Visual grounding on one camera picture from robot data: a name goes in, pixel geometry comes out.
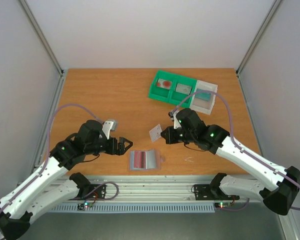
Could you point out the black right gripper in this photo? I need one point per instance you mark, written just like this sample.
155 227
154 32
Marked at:
175 135

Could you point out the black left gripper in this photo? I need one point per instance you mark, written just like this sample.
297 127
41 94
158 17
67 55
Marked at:
120 151

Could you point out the white card with pattern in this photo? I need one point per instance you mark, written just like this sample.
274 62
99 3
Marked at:
155 133

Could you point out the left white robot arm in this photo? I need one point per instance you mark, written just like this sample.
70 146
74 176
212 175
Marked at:
20 208

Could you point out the grey card in bin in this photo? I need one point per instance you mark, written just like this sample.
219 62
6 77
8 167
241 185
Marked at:
183 89

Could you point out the red circle card in bin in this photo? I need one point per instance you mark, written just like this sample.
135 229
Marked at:
165 84

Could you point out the teal card in bin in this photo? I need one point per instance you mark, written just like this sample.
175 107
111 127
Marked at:
202 95

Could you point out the white plastic bin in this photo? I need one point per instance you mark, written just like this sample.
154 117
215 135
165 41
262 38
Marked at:
203 102

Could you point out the left controller board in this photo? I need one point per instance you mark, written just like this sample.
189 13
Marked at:
84 206

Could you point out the controller board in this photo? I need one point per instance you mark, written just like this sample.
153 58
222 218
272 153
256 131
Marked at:
223 205
84 206

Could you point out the right controller board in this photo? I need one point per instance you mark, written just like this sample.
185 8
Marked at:
223 205

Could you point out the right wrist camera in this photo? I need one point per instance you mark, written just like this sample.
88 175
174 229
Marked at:
176 123

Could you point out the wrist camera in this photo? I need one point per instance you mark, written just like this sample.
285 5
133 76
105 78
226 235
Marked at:
109 126
176 123

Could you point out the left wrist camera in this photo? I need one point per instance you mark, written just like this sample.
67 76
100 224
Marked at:
109 126

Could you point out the aluminium front rail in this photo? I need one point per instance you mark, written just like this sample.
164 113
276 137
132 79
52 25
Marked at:
169 188

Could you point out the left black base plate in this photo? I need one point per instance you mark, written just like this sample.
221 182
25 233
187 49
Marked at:
99 191

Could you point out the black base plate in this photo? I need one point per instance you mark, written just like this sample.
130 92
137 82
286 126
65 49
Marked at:
99 191
205 192

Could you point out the grey slotted cable duct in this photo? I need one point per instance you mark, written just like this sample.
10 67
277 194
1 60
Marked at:
131 208

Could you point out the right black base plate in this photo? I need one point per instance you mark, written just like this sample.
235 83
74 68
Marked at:
205 192

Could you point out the left aluminium frame post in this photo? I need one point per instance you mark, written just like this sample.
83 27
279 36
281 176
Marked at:
37 29

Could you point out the aluminium frame post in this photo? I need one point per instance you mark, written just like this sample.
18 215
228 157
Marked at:
37 29
259 34

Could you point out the right aluminium frame post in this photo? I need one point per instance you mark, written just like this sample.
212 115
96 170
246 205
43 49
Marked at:
259 34

